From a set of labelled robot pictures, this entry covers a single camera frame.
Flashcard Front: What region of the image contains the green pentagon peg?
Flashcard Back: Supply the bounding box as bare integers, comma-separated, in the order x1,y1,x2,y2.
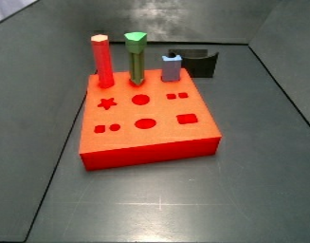
124,32,147,85

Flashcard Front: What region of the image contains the black curved holder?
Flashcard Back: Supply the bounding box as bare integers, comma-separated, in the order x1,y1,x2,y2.
168,48,220,78

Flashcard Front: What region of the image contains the red hexagonal peg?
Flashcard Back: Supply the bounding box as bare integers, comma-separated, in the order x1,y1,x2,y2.
91,34,115,88

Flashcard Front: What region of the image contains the red peg board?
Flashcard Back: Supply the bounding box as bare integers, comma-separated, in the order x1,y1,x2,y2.
79,69,221,171

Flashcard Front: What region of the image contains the light blue notched peg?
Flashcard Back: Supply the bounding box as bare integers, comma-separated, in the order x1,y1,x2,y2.
163,55,183,82

